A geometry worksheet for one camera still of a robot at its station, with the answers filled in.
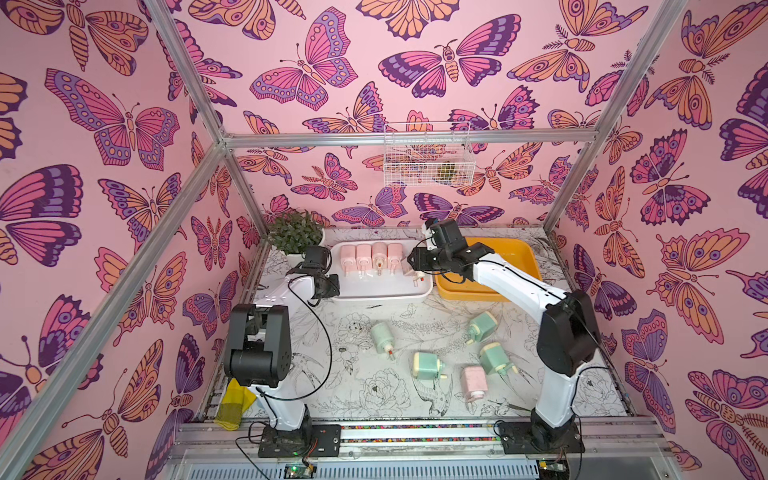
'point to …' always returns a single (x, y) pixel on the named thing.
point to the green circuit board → (298, 471)
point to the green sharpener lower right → (493, 358)
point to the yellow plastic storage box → (515, 251)
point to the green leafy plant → (293, 231)
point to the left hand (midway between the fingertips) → (334, 284)
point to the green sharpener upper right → (481, 327)
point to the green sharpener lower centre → (428, 366)
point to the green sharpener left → (383, 337)
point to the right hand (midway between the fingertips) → (408, 260)
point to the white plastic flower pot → (294, 259)
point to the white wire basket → (433, 154)
